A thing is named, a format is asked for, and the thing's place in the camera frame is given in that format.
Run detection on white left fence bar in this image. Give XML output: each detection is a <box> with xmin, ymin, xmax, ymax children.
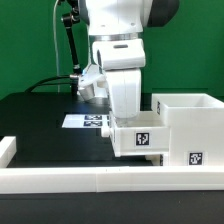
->
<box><xmin>0</xmin><ymin>136</ymin><xmax>16</xmax><ymax>168</ymax></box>

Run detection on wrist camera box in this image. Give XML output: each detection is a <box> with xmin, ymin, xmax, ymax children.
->
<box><xmin>92</xmin><ymin>39</ymin><xmax>146</xmax><ymax>70</ymax></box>

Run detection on white front drawer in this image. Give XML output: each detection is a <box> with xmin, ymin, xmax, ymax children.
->
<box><xmin>145</xmin><ymin>154</ymin><xmax>163</xmax><ymax>166</ymax></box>

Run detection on black cable bundle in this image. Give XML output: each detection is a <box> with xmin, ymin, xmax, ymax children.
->
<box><xmin>24</xmin><ymin>75</ymin><xmax>83</xmax><ymax>94</ymax></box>

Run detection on white fence bar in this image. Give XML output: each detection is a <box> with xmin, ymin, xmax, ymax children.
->
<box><xmin>0</xmin><ymin>166</ymin><xmax>224</xmax><ymax>194</ymax></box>
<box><xmin>0</xmin><ymin>136</ymin><xmax>16</xmax><ymax>168</ymax></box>

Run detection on white front fence bar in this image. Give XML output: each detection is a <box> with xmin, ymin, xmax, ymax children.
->
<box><xmin>0</xmin><ymin>166</ymin><xmax>224</xmax><ymax>194</ymax></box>

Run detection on white marker tag plate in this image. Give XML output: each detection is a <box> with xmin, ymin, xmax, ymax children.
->
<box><xmin>62</xmin><ymin>114</ymin><xmax>109</xmax><ymax>128</ymax></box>

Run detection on grey hanging cable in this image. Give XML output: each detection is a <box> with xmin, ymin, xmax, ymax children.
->
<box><xmin>52</xmin><ymin>0</ymin><xmax>65</xmax><ymax>94</ymax></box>

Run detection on white drawer cabinet box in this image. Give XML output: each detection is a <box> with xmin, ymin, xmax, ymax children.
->
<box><xmin>151</xmin><ymin>94</ymin><xmax>224</xmax><ymax>166</ymax></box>

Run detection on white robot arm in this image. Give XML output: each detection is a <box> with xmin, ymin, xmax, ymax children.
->
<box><xmin>78</xmin><ymin>0</ymin><xmax>180</xmax><ymax>119</ymax></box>

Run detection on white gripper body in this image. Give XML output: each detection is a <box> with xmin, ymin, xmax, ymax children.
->
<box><xmin>106</xmin><ymin>69</ymin><xmax>141</xmax><ymax>119</ymax></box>

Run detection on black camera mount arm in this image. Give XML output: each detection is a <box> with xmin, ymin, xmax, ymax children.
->
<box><xmin>59</xmin><ymin>0</ymin><xmax>82</xmax><ymax>96</ymax></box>

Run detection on white drawer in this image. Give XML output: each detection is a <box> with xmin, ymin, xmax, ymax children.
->
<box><xmin>145</xmin><ymin>154</ymin><xmax>163</xmax><ymax>166</ymax></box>
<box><xmin>101</xmin><ymin>111</ymin><xmax>170</xmax><ymax>157</ymax></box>

